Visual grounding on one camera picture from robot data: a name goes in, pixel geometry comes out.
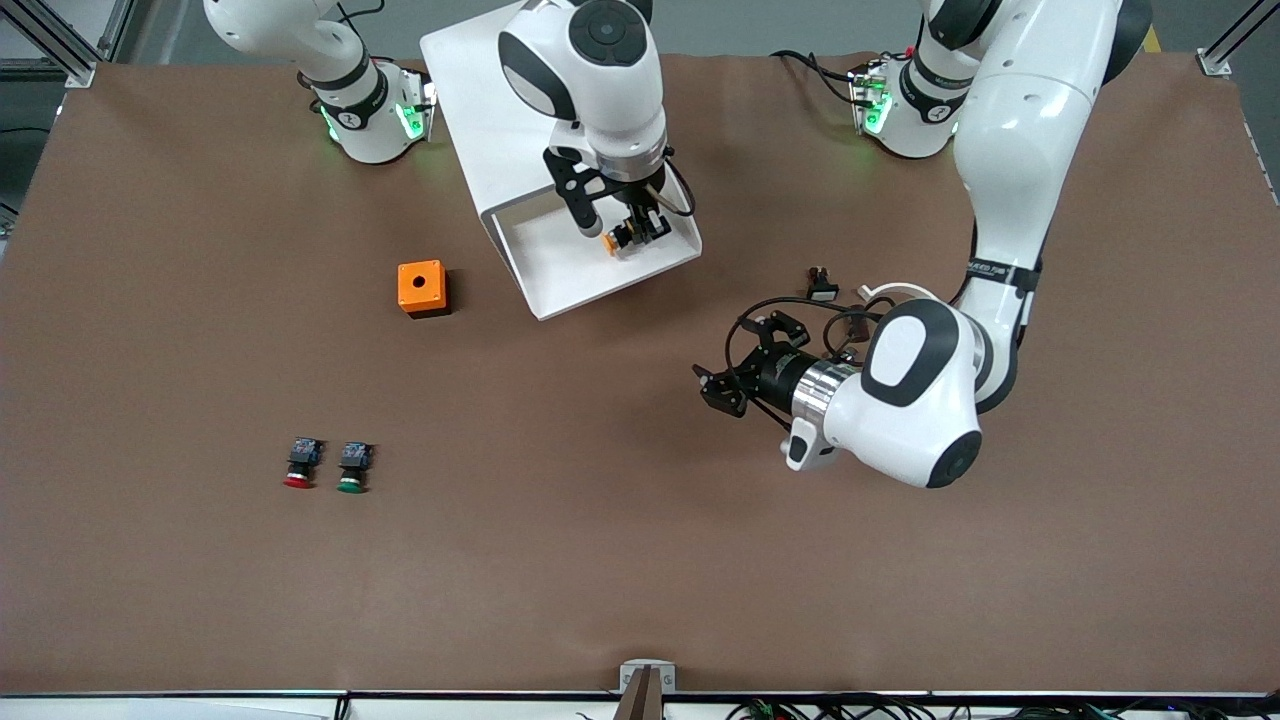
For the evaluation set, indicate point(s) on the orange button enclosure box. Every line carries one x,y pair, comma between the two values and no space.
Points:
420,285

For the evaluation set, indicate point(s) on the brown terminal block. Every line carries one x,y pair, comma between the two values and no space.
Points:
855,325

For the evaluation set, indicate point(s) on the black switch white face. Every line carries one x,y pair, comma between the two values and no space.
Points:
822,288

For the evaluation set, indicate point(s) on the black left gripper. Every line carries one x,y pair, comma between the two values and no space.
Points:
773,378

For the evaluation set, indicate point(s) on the red push button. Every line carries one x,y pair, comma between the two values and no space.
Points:
303,462

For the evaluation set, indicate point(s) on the yellow push button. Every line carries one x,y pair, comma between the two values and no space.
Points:
612,241

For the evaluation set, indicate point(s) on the white curved plastic bracket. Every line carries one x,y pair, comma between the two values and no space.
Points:
905,289

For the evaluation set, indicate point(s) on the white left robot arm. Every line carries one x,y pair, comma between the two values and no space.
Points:
1010,150

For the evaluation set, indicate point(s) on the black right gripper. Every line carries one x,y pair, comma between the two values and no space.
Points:
639,211

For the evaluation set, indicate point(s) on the green push button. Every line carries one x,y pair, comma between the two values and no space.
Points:
354,465

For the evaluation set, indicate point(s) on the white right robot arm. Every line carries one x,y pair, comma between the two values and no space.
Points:
600,90

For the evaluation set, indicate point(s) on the grey mount bracket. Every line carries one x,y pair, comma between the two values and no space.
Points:
667,680

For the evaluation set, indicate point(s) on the brown camera pole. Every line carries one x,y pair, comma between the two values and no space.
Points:
640,700

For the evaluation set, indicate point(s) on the aluminium frame profile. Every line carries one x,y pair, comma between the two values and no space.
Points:
80,72
1215,62

